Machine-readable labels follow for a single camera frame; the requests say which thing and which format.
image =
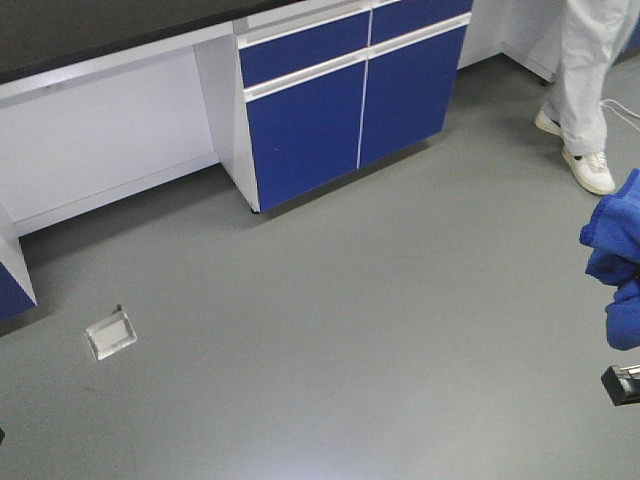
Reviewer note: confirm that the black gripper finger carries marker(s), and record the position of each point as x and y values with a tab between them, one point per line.
622	384

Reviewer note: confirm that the blue cloth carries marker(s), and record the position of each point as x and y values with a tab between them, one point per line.
613	235

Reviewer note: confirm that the white sneaker near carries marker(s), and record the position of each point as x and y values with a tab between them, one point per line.
591	171

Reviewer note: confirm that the white sneaker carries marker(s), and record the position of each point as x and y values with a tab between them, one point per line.
591	171
544	123

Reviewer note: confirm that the white sneaker far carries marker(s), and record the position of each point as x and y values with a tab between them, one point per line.
544	123

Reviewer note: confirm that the person leg white trousers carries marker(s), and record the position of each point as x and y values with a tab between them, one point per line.
592	36

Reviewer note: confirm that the blue lab cabinet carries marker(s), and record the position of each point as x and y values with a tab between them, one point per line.
306	98

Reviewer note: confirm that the white floor outlet plate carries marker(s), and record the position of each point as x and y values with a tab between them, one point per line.
110	334

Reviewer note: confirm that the blue cabinet left edge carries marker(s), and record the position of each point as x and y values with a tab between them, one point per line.
17	294

